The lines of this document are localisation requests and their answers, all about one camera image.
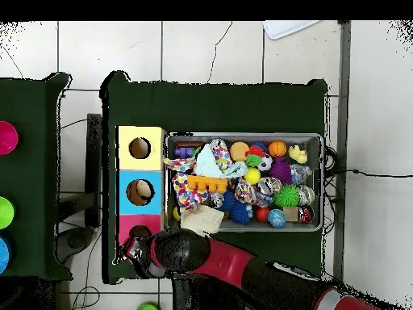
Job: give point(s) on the purple spiky ball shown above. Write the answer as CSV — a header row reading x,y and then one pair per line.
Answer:
x,y
280,171

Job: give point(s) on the cream waffle cloth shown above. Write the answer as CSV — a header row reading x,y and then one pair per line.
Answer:
x,y
200,219

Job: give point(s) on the orange building block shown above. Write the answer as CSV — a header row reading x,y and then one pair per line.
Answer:
x,y
206,184

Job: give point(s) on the blue bowl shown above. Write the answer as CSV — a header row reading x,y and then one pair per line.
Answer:
x,y
4,255

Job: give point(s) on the blue globe ball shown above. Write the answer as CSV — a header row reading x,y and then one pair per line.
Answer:
x,y
277,218

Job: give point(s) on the colourful dotted cloth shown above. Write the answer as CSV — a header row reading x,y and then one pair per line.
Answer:
x,y
185,193

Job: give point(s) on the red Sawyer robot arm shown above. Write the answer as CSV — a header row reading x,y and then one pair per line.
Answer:
x,y
226,258

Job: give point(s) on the green spiky ball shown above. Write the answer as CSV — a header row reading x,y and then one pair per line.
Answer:
x,y
287,196

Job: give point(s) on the dark green table cloth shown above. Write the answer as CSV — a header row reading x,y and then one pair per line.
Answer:
x,y
29,177
209,106

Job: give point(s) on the green round object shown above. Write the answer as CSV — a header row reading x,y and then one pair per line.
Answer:
x,y
147,308

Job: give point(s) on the black metal stand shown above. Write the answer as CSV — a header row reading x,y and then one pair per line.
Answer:
x,y
93,161

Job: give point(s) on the green bowl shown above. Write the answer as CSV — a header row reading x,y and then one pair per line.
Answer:
x,y
5,213

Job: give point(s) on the orange mini basketball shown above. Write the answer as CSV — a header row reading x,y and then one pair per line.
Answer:
x,y
277,148

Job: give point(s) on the wooden box with three holes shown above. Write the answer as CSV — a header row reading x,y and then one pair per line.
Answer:
x,y
142,161

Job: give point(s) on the metal mesh bin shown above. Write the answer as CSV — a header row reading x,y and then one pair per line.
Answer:
x,y
245,227

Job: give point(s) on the grey round base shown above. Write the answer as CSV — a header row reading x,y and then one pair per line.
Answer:
x,y
77,240

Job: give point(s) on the yellow duck toy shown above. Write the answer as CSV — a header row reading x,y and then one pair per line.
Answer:
x,y
297,154

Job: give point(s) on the pink bowl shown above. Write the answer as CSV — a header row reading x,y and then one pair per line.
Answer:
x,y
7,138

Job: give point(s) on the orange foam disc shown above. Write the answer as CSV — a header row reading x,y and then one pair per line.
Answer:
x,y
238,151

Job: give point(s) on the white plastic tray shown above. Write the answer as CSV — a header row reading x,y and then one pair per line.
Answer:
x,y
287,29

